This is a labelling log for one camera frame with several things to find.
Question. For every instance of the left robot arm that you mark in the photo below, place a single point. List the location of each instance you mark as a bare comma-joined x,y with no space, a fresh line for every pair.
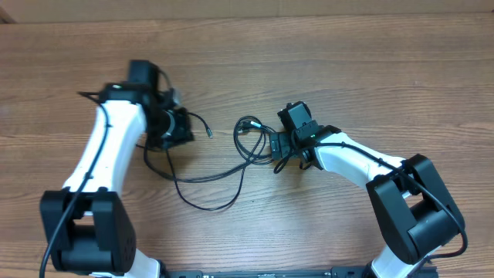
87,228

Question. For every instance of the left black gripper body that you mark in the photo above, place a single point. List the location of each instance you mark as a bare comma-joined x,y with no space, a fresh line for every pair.
178,127

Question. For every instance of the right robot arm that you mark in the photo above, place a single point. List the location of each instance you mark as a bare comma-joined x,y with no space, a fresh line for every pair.
417,216

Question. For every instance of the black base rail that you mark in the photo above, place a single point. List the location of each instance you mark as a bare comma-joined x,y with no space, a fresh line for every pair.
262,273

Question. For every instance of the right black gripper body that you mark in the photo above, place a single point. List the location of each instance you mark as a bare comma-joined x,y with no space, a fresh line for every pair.
278,146

